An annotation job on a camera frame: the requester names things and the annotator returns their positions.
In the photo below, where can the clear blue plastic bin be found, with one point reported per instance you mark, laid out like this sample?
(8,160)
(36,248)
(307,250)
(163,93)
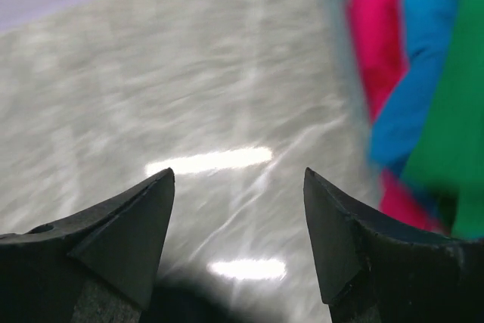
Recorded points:
(348,69)

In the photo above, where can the green t shirt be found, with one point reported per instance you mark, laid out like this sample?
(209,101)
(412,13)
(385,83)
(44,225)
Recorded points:
(447,162)

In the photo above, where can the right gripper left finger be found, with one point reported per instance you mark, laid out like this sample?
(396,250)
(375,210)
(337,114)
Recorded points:
(97,265)

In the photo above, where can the pink t shirt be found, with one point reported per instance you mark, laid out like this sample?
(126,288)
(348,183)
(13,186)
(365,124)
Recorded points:
(376,34)

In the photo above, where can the blue t shirt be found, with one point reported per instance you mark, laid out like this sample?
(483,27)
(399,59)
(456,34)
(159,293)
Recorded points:
(427,27)

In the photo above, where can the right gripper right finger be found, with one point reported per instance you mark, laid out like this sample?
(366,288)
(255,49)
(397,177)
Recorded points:
(373,268)

